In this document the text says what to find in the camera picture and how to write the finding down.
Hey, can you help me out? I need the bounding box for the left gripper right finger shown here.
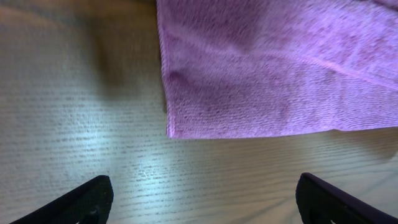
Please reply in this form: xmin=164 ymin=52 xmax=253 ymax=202
xmin=295 ymin=172 xmax=397 ymax=224

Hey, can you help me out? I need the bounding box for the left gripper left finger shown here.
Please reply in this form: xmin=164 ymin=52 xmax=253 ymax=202
xmin=11 ymin=175 xmax=114 ymax=224

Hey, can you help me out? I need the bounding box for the purple cloth with label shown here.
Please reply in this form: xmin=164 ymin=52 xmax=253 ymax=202
xmin=157 ymin=0 xmax=397 ymax=139

